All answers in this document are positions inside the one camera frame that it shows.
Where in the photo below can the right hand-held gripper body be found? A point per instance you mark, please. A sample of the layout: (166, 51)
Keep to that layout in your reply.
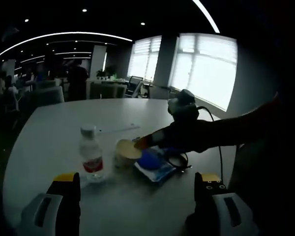
(183, 108)

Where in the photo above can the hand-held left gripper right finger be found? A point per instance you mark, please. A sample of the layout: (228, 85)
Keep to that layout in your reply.
(204, 209)

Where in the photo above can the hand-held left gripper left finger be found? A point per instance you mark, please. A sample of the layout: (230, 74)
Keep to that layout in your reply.
(68, 209)

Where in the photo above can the clear package with blue pad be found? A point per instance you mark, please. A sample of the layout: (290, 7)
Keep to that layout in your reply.
(155, 169)

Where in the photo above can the white paper cup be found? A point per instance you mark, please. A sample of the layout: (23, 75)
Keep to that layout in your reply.
(124, 156)

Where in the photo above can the clear plastic water bottle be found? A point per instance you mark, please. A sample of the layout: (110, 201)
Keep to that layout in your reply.
(89, 150)

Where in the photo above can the white power strip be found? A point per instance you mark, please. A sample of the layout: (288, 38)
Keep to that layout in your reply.
(118, 129)

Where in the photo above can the mesh office chair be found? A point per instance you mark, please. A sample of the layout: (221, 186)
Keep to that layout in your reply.
(135, 87)

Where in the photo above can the white office desk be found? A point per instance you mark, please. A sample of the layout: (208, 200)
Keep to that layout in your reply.
(105, 88)

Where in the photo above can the person's dark clothing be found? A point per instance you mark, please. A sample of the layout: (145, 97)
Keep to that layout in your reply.
(273, 184)

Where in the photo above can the green potted plant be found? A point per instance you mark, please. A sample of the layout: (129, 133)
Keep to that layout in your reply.
(105, 72)

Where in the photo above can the white table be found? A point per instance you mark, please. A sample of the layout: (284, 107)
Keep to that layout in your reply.
(64, 115)

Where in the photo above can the white chair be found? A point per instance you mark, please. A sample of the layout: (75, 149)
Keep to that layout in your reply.
(45, 94)

